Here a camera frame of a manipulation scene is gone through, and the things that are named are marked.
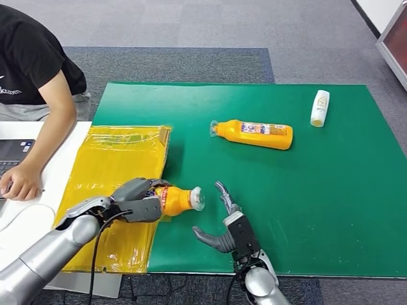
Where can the yellow glossy plastic mat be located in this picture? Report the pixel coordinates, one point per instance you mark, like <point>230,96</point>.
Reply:
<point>105,164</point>

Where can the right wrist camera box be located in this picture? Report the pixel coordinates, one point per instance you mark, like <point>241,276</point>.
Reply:
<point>243,235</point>

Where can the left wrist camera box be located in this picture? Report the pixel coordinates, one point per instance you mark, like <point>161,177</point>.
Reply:
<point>143,210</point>

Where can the tan tape piece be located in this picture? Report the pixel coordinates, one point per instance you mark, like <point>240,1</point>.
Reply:
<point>164,136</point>

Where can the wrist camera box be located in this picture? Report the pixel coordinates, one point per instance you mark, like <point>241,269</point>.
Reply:
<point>143,210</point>
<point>243,235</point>

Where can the silver framed dark panel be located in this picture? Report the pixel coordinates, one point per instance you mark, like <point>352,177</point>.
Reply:
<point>397,42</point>

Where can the person's forearm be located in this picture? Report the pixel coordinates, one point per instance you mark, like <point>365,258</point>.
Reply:
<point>53,122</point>

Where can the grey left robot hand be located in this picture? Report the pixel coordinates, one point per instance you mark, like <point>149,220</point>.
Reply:
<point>137,188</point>

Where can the small white bottle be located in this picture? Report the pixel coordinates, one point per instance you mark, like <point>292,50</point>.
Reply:
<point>319,108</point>

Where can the person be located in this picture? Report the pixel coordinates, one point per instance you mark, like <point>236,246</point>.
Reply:
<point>25,54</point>

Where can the orange bottle clear cap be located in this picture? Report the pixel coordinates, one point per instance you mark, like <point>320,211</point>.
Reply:
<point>254,135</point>
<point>176,201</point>

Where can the dark laptop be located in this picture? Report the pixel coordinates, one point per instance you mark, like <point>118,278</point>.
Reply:
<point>13,150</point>

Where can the white table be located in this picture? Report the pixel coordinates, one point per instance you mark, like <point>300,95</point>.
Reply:
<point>60,164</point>

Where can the green table mat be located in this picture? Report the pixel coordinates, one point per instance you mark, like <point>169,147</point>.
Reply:
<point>286,189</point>

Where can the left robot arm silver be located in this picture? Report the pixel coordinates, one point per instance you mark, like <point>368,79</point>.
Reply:
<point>47,252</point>

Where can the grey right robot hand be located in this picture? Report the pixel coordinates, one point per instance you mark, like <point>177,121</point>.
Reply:
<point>219,242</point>

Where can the person's hand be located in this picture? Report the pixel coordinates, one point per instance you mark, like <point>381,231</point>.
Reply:
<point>20,182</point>

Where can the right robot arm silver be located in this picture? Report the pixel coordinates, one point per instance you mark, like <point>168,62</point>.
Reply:
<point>260,286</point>

